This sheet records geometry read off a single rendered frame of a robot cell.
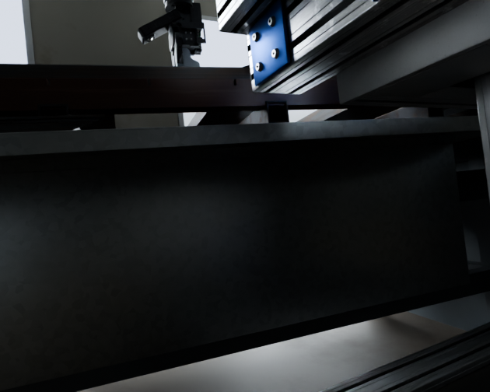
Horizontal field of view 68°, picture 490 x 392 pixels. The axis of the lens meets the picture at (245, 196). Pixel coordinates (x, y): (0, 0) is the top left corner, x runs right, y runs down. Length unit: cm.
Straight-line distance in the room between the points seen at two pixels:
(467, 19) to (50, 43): 337
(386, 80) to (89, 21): 337
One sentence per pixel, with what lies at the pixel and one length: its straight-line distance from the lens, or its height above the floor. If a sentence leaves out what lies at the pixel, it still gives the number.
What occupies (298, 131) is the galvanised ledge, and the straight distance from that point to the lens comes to 62.
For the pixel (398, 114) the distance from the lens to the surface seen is 115.
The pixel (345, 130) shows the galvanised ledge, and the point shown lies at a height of 66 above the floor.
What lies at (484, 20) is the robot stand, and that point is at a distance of 44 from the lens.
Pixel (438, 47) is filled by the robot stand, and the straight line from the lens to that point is 46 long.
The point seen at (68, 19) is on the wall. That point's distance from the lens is 371.
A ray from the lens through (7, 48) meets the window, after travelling 357.
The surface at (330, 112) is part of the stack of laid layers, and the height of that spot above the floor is 83.
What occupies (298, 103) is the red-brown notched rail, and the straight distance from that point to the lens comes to 86.
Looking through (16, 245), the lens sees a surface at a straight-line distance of 72.
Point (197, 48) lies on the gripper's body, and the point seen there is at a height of 97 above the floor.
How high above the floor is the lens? 55
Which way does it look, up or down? 1 degrees up
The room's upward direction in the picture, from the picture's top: 6 degrees counter-clockwise
